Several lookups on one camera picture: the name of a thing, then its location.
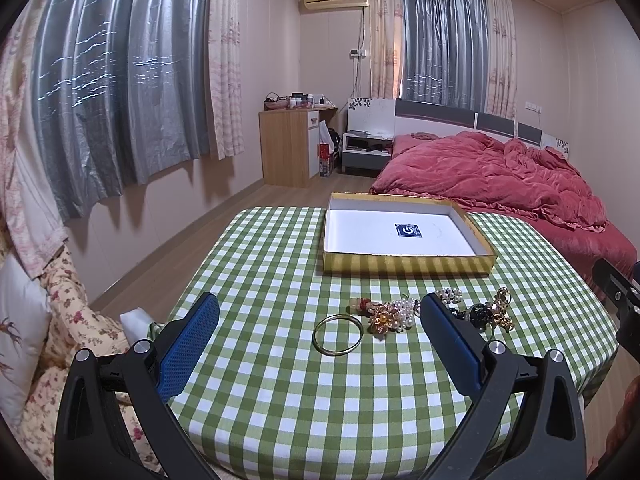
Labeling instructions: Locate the black bead gold charm jewelry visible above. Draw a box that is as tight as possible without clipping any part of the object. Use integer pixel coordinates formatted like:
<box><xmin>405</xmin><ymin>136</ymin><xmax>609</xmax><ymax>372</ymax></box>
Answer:
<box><xmin>463</xmin><ymin>287</ymin><xmax>515</xmax><ymax>333</ymax></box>

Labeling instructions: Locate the floral fabric sofa cover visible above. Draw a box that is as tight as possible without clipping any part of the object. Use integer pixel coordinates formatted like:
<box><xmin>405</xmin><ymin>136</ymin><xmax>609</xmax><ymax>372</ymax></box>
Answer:
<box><xmin>16</xmin><ymin>244</ymin><xmax>162</xmax><ymax>480</ymax></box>

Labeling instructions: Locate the white deer print pillow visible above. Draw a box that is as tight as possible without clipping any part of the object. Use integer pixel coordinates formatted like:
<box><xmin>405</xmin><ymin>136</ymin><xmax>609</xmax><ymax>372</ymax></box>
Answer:
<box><xmin>0</xmin><ymin>252</ymin><xmax>51</xmax><ymax>427</ymax></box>

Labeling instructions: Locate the black device right edge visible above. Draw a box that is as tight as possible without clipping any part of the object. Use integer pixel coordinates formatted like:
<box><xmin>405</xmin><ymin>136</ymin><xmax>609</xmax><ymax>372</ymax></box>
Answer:
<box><xmin>592</xmin><ymin>258</ymin><xmax>640</xmax><ymax>362</ymax></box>

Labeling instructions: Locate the green checkered tablecloth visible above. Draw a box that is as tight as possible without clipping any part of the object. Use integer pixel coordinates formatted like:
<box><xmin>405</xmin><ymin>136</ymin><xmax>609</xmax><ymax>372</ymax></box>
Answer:
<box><xmin>170</xmin><ymin>207</ymin><xmax>617</xmax><ymax>479</ymax></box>

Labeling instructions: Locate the pink floral left curtain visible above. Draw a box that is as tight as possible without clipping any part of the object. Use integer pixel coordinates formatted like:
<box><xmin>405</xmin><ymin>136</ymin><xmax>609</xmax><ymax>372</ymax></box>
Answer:
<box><xmin>1</xmin><ymin>0</ymin><xmax>67</xmax><ymax>278</ymax></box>

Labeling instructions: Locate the flower pearl brooch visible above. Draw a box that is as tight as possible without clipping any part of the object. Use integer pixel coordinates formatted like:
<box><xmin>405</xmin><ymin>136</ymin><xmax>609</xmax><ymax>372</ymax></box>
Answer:
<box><xmin>347</xmin><ymin>297</ymin><xmax>419</xmax><ymax>339</ymax></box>

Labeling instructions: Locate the gold shallow cardboard box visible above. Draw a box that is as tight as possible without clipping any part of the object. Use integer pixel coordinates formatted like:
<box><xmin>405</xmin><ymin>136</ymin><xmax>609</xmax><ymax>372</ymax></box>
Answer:
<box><xmin>322</xmin><ymin>193</ymin><xmax>497</xmax><ymax>278</ymax></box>

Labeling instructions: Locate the red quilt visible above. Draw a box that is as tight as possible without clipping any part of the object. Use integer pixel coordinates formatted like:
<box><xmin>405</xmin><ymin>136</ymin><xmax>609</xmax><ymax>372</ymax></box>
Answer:
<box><xmin>370</xmin><ymin>131</ymin><xmax>638</xmax><ymax>286</ymax></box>

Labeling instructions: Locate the wooden cabinet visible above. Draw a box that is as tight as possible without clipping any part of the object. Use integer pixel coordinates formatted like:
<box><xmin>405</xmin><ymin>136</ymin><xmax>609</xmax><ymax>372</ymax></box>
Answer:
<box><xmin>258</xmin><ymin>105</ymin><xmax>337</xmax><ymax>188</ymax></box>

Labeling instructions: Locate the red white shopping bag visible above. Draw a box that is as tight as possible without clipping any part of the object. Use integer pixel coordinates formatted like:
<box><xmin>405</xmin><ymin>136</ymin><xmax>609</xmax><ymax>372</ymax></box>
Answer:
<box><xmin>318</xmin><ymin>120</ymin><xmax>335</xmax><ymax>177</ymax></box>

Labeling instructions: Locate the grey silver left curtain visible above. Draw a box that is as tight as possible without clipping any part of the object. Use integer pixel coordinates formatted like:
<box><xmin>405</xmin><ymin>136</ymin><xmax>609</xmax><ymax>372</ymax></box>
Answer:
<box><xmin>32</xmin><ymin>0</ymin><xmax>210</xmax><ymax>220</ymax></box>

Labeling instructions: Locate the grey silver curtain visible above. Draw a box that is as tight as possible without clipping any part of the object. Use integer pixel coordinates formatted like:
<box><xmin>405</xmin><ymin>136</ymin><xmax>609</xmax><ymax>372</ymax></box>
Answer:
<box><xmin>32</xmin><ymin>0</ymin><xmax>210</xmax><ymax>220</ymax></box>
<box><xmin>401</xmin><ymin>0</ymin><xmax>488</xmax><ymax>112</ymax></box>

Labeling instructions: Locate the white nightstand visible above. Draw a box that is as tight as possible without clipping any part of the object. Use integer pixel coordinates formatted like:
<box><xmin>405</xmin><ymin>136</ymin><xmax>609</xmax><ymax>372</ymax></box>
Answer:
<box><xmin>341</xmin><ymin>130</ymin><xmax>393</xmax><ymax>172</ymax></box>

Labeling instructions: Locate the white grey bed headboard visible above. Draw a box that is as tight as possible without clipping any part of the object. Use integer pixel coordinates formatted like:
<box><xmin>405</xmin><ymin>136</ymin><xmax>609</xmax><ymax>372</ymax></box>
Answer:
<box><xmin>347</xmin><ymin>98</ymin><xmax>570</xmax><ymax>159</ymax></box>

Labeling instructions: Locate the pink floral curtain panel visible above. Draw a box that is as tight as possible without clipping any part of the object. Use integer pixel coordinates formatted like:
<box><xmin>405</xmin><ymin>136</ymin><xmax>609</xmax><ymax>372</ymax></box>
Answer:
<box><xmin>208</xmin><ymin>0</ymin><xmax>244</xmax><ymax>160</ymax></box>

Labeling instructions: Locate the grey silver right curtain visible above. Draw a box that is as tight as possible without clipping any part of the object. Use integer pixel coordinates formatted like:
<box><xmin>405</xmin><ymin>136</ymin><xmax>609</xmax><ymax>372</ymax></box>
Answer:
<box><xmin>401</xmin><ymin>0</ymin><xmax>488</xmax><ymax>112</ymax></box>

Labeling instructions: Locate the pearl bead bracelet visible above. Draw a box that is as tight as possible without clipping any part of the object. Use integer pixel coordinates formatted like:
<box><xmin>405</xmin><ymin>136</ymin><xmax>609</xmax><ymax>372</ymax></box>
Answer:
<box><xmin>433</xmin><ymin>287</ymin><xmax>464</xmax><ymax>309</ymax></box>

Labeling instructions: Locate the gold bangle bracelet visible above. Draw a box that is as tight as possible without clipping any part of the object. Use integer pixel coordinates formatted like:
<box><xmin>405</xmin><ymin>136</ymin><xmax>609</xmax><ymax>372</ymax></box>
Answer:
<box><xmin>311</xmin><ymin>313</ymin><xmax>365</xmax><ymax>358</ymax></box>

